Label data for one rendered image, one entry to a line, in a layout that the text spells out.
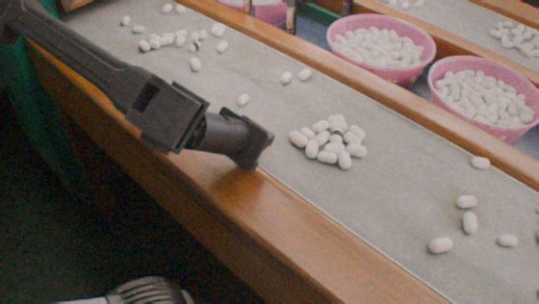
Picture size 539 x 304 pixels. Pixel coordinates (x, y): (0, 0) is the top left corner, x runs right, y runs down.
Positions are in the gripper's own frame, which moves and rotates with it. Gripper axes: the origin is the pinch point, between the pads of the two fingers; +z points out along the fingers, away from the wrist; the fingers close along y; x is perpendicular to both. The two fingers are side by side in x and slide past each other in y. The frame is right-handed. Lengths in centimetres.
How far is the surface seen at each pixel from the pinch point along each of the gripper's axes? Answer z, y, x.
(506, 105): 39, -27, -30
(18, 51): -9, 81, 15
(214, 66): 11.6, 28.7, -5.9
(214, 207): -10.1, -3.0, 10.7
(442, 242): 2.9, -32.8, -1.9
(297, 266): -10.5, -19.8, 9.5
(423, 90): 42.3, -7.1, -24.4
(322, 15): 48, 32, -32
